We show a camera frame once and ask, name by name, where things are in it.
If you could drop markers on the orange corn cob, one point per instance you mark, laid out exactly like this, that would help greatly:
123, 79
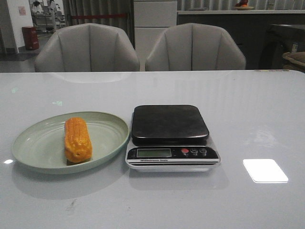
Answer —
78, 146

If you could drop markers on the black silver kitchen scale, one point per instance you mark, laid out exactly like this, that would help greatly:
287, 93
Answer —
170, 138

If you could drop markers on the right grey upholstered chair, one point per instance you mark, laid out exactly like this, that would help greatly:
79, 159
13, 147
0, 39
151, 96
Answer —
195, 47

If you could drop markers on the grey upholstered chair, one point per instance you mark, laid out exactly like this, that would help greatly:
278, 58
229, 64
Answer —
88, 47
195, 47

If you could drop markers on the left grey upholstered chair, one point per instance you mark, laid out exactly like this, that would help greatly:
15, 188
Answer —
88, 47

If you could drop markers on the white drawer cabinet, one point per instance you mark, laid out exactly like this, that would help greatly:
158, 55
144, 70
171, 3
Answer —
151, 17

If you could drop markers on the light green plate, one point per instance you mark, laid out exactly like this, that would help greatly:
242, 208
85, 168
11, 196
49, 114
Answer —
41, 146

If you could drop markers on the dark counter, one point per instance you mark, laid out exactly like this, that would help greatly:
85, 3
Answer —
262, 35

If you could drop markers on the fruit bowl on counter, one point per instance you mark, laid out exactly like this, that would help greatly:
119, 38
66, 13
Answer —
243, 5

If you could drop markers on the red bin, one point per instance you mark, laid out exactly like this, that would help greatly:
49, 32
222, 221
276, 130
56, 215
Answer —
30, 38

